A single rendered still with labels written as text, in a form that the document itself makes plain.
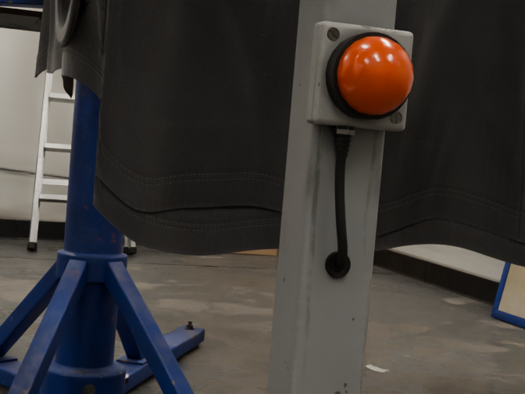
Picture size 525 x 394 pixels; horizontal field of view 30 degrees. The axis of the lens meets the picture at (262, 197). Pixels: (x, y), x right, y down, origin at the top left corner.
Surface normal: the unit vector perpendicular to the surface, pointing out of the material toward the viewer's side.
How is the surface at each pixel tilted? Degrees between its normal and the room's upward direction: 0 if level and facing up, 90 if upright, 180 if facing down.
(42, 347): 43
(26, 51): 90
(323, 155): 90
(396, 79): 100
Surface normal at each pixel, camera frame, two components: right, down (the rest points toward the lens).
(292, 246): -0.95, -0.07
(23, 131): 0.30, 0.07
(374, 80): -0.21, 0.20
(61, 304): -0.08, -0.71
